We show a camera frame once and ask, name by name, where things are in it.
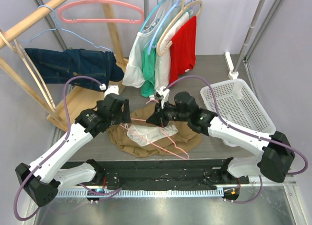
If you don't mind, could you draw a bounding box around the white rack foot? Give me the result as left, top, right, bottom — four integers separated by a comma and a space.
224, 51, 239, 80

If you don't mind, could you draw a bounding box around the teal plastic hanger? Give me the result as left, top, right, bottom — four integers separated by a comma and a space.
139, 0, 166, 32

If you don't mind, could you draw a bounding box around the metal garment rack pole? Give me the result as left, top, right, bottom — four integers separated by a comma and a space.
232, 0, 265, 77

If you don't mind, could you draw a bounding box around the green hanging shirt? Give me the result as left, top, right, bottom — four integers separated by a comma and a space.
141, 47, 156, 98

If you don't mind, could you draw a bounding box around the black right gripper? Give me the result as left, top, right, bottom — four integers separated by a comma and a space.
148, 98, 190, 127

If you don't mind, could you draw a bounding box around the wooden hanger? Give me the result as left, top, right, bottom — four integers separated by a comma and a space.
0, 30, 56, 113

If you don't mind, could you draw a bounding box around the blue plastic hanger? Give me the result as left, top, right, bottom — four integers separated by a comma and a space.
144, 0, 182, 52

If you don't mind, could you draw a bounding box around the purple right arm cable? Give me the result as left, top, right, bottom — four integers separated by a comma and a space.
165, 75, 309, 175

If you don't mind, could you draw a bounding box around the red hanging shirt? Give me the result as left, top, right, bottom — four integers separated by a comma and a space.
169, 16, 197, 83

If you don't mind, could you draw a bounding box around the white plastic laundry basket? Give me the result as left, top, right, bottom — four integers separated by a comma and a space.
211, 79, 276, 135

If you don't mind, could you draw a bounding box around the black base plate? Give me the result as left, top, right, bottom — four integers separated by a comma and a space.
62, 159, 249, 191

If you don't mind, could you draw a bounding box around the tan cloth garment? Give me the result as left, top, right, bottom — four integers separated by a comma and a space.
107, 104, 202, 158

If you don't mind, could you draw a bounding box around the beige plastic hanger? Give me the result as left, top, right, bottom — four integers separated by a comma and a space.
148, 0, 203, 57

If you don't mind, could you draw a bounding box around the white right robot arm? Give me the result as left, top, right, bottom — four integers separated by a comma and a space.
146, 92, 295, 184

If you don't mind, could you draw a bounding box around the white hanging shirt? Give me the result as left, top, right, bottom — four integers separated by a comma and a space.
154, 12, 189, 90

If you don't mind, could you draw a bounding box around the blue denim skirt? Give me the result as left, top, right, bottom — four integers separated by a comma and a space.
25, 48, 124, 85

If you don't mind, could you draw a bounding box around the pink wire hanger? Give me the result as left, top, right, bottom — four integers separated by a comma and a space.
119, 99, 190, 160

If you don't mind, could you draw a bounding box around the pink plastic hanger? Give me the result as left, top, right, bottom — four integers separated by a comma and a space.
57, 0, 144, 24

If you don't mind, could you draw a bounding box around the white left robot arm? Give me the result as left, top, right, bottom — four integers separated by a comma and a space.
15, 93, 131, 207

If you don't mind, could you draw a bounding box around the wooden rack rail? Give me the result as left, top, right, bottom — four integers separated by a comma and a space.
3, 0, 67, 42

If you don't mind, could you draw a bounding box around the light blue wire hanger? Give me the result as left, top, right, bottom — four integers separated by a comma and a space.
18, 4, 114, 53

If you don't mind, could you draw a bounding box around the white long sleeve shirt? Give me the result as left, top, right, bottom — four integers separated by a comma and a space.
122, 7, 166, 88

